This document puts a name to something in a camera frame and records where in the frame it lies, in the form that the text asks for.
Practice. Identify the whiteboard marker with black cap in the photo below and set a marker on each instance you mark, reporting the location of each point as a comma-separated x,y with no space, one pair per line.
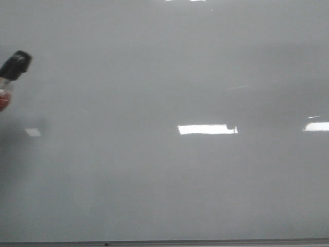
16,65

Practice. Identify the grey aluminium whiteboard frame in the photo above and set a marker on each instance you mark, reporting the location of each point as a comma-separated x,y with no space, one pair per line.
231,242

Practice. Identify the white glossy whiteboard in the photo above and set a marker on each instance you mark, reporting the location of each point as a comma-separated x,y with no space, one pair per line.
165,120

